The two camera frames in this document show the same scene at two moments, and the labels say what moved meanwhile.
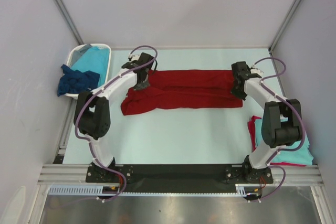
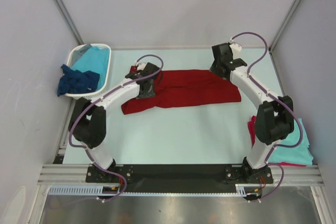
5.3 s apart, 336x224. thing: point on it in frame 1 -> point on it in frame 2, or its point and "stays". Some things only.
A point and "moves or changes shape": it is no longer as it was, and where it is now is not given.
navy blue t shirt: [75, 81] stays
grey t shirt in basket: [77, 54] stays
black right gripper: [235, 92] -> [213, 68]
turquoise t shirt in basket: [95, 59] stays
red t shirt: [182, 89] moves or changes shape
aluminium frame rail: [283, 174] stays
